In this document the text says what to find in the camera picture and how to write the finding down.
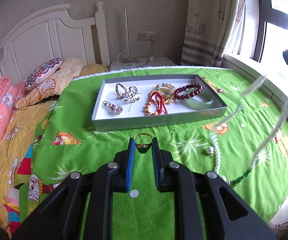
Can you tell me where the yellow floral pillow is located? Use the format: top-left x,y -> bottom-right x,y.
15,58 -> 84,109

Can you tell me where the dark red bead bracelet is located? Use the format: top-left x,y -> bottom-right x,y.
172,83 -> 204,101

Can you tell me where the grey shallow cardboard tray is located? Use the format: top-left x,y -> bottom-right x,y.
91,74 -> 227,132

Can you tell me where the multicolour stone bead bracelet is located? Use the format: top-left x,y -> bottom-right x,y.
155,82 -> 176,104

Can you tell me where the green cartoon blanket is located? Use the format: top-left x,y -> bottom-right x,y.
29,75 -> 288,239

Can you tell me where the green gem silver bracelet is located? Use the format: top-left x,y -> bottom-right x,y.
102,100 -> 124,115

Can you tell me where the yellow floral bedsheet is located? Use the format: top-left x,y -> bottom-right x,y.
0,64 -> 108,239

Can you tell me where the red cord gold bracelet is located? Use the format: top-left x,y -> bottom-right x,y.
144,90 -> 168,116

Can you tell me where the wall power socket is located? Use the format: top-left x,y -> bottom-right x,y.
137,31 -> 158,41

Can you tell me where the pale green jade bangle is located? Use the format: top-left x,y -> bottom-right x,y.
183,91 -> 214,110

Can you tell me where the white bedside table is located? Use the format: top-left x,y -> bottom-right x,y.
109,56 -> 176,71

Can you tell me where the white charger cable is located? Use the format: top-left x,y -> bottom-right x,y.
116,38 -> 157,65

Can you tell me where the silver rhinestone brooch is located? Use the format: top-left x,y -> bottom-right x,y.
122,86 -> 141,105

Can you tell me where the white wooden headboard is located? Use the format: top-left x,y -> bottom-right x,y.
0,2 -> 111,83

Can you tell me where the pearl drop earring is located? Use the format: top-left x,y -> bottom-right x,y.
206,146 -> 214,157

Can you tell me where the gold hoop ring pair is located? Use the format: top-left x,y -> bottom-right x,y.
115,82 -> 128,99

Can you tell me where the striped cartoon curtain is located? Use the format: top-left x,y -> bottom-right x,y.
181,0 -> 246,67

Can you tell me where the patterned round cushion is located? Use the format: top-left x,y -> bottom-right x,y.
25,57 -> 63,90

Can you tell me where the gold ring with green stone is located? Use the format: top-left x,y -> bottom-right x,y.
133,132 -> 154,155

